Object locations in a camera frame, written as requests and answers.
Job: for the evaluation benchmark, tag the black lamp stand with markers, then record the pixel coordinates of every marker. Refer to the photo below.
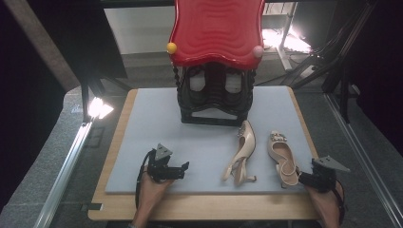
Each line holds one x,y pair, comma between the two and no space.
85,95

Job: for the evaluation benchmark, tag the grey foam mat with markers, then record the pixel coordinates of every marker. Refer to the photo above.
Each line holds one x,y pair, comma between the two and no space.
152,107

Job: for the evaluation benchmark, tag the red-topped black shoe rack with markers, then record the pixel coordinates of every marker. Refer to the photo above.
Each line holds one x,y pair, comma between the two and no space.
216,31

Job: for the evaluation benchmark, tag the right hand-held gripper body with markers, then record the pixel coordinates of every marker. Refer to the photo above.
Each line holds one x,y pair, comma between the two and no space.
324,177

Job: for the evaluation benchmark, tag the aluminium floor rail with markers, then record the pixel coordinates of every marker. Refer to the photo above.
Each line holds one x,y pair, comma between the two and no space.
63,174
364,158

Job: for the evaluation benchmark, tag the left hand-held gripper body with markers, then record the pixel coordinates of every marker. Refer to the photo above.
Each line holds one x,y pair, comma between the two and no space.
161,171

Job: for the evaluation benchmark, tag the black tripod stands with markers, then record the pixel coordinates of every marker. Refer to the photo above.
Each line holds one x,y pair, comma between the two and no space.
335,57

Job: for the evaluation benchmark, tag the beige diagonal beam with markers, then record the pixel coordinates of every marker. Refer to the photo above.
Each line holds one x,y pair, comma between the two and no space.
41,44

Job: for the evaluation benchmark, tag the person's left hand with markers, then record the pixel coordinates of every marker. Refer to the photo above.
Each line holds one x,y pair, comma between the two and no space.
152,193

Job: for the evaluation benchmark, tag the beige jewelled slingback shoe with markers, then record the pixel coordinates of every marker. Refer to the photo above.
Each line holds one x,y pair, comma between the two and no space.
249,142
280,152

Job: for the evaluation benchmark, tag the person's right hand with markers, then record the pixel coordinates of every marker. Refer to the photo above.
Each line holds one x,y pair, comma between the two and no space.
326,202

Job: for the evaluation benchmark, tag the white panel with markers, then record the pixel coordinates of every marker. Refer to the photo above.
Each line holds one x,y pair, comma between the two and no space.
139,30

